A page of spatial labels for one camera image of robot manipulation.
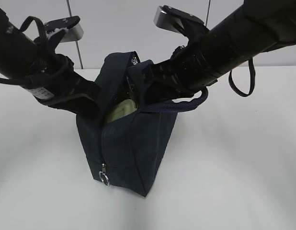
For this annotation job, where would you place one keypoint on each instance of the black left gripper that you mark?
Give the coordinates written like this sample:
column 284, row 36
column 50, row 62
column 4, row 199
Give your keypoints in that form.
column 75, row 94

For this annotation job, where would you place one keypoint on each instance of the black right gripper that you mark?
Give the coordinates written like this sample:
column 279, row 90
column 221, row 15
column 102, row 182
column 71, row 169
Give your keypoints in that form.
column 168, row 81

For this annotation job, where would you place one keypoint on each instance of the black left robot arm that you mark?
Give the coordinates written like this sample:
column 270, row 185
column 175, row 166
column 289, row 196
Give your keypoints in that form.
column 28, row 59

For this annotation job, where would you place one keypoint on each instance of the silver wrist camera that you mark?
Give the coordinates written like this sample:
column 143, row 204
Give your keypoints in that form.
column 169, row 18
column 69, row 27

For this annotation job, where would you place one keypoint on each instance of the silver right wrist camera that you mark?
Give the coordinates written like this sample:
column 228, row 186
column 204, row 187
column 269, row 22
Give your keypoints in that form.
column 169, row 18

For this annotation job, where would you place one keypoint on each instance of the glass container with green lid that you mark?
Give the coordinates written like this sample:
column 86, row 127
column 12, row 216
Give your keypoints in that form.
column 120, row 110

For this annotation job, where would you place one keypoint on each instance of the dark blue fabric bag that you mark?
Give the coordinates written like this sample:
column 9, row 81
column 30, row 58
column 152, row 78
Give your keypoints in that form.
column 127, row 152

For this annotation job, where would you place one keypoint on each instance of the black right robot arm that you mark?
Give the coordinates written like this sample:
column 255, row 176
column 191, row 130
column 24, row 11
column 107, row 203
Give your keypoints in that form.
column 257, row 26

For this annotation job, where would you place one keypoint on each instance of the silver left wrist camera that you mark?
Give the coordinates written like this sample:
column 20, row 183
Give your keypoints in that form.
column 69, row 27

